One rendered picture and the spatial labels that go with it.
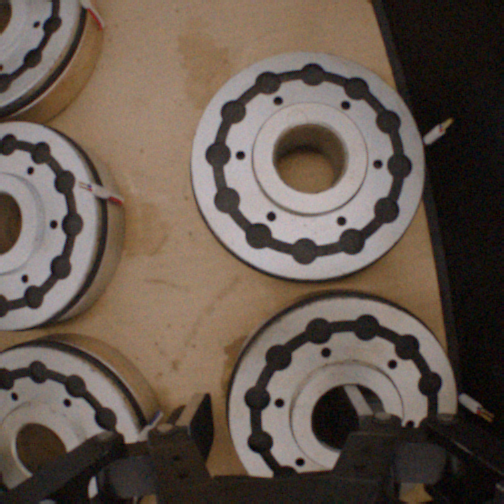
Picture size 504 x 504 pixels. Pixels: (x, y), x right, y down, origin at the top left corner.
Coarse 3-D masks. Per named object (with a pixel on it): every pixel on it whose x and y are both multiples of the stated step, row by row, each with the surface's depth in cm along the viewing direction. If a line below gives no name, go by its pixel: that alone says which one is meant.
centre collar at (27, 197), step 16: (0, 176) 17; (16, 176) 17; (0, 192) 17; (16, 192) 17; (32, 192) 17; (32, 208) 16; (32, 224) 16; (32, 240) 16; (0, 256) 17; (16, 256) 16; (32, 256) 17; (0, 272) 17; (16, 272) 17
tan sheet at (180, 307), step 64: (128, 0) 20; (192, 0) 20; (256, 0) 20; (320, 0) 20; (128, 64) 20; (192, 64) 20; (384, 64) 19; (64, 128) 20; (128, 128) 20; (192, 128) 20; (128, 192) 20; (192, 192) 20; (128, 256) 20; (192, 256) 20; (384, 256) 19; (128, 320) 20; (192, 320) 20; (256, 320) 19; (192, 384) 20
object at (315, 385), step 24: (336, 360) 16; (360, 360) 16; (312, 384) 16; (336, 384) 16; (360, 384) 15; (384, 384) 15; (312, 408) 16; (384, 408) 15; (312, 432) 16; (312, 456) 16; (336, 456) 15
